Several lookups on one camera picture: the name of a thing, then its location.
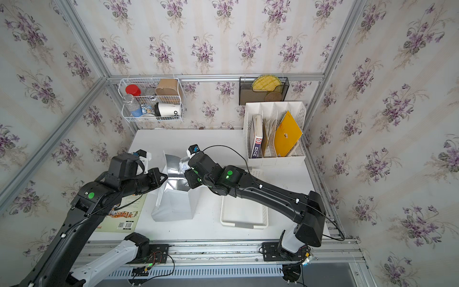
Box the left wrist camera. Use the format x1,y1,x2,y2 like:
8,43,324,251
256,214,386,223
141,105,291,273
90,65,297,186
135,149,152,161

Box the green printed booklet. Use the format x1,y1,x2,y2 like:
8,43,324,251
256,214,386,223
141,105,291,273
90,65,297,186
95,195,147,233

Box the clear plastic bottle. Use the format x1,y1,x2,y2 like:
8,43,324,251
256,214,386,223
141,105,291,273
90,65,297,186
123,94,143,118

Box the brown cardboard box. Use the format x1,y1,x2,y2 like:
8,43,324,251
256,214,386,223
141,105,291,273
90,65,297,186
155,78,179,96

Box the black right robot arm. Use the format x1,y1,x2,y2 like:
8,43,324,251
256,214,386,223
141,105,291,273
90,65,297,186
184,145,326,254

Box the white black cylinder can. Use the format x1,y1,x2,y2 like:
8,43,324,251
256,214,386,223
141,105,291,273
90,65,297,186
154,102,181,118

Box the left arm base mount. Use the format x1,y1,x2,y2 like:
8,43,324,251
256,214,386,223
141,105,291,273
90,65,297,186
124,232,170,265

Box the white plastic file organizer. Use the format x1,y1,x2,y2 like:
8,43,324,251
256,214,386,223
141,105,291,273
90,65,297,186
243,102,307,167

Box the clear ice pack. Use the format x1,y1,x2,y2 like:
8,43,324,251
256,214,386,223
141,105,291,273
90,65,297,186
179,157,191,173

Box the white perforated plastic tray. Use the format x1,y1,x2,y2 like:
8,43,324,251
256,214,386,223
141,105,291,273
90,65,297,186
220,196,269,229

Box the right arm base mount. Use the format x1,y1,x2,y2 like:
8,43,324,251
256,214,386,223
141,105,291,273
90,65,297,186
259,242,311,262

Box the black mesh wall holder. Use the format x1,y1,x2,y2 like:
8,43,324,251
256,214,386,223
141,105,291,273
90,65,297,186
239,77,290,106

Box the white insulated delivery bag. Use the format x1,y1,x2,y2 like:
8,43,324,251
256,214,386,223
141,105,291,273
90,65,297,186
151,154,200,222

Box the beige papers in organizer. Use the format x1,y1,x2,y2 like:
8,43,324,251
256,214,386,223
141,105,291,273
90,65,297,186
262,107,278,158

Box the purple white book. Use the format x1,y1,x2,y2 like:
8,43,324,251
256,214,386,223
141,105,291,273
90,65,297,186
249,114,264,159

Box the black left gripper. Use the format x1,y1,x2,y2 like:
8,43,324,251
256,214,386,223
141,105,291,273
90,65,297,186
120,168,171,200

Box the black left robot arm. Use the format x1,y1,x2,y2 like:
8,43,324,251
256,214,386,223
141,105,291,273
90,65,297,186
19,149,168,287

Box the aluminium rail frame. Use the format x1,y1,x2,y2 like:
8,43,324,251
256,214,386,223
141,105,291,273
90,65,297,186
74,239,365,267

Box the white wire wall basket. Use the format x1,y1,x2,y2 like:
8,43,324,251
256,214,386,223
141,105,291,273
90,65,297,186
118,77,185,122

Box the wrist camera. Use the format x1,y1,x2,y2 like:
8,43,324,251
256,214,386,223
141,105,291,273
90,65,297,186
187,144,200,157
135,149,152,161

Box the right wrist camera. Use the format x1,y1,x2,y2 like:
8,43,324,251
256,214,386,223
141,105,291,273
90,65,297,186
187,144,200,157

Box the yellow folder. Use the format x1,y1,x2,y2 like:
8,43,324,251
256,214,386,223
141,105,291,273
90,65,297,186
274,111,302,157

